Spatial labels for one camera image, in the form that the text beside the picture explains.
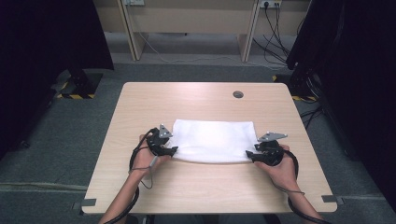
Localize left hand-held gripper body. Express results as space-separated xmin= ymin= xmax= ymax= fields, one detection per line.
xmin=146 ymin=123 xmax=174 ymax=157

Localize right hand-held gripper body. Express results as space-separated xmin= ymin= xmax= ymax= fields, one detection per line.
xmin=253 ymin=131 xmax=290 ymax=167

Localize white tank top black trim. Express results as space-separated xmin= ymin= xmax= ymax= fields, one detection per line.
xmin=169 ymin=119 xmax=259 ymax=165

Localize person's left hand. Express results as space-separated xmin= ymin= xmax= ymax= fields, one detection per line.
xmin=132 ymin=133 xmax=173 ymax=180

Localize person's right hand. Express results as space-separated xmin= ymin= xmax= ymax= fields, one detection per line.
xmin=254 ymin=144 xmax=301 ymax=193

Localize yellow black hazard tape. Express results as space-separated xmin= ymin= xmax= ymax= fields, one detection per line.
xmin=55 ymin=92 xmax=96 ymax=100
xmin=290 ymin=94 xmax=318 ymax=103

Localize black stand base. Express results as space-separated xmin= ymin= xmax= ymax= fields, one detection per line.
xmin=60 ymin=66 xmax=105 ymax=100
xmin=288 ymin=65 xmax=323 ymax=103

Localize black curtain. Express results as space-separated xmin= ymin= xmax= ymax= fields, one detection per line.
xmin=285 ymin=0 xmax=396 ymax=213
xmin=0 ymin=0 xmax=115 ymax=161

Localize beige desk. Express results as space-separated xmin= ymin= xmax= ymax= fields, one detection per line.
xmin=92 ymin=0 xmax=313 ymax=63

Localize grey left wrist strap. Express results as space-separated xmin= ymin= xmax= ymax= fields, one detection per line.
xmin=127 ymin=154 xmax=161 ymax=190

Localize grey wrist strap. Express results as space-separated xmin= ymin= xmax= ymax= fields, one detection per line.
xmin=127 ymin=154 xmax=161 ymax=190
xmin=270 ymin=179 xmax=306 ymax=197

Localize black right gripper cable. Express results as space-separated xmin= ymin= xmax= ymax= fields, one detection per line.
xmin=280 ymin=148 xmax=333 ymax=224

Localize grey right wrist strap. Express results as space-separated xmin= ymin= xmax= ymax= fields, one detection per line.
xmin=270 ymin=179 xmax=306 ymax=197

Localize black floor cables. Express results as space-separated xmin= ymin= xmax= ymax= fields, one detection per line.
xmin=299 ymin=105 xmax=325 ymax=131

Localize bundle of black power cables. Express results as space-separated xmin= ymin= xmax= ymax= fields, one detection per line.
xmin=251 ymin=2 xmax=293 ymax=67

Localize white wall socket with plugs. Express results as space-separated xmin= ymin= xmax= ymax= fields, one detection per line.
xmin=259 ymin=0 xmax=283 ymax=9

